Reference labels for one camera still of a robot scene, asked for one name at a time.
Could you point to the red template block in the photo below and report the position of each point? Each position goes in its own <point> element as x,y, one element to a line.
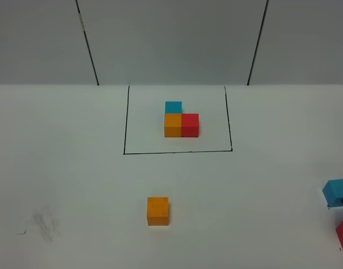
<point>190,125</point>

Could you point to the orange template block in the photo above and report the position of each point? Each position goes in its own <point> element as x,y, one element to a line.
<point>172,125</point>

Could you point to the blue template block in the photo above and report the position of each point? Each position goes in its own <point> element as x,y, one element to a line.
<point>173,107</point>

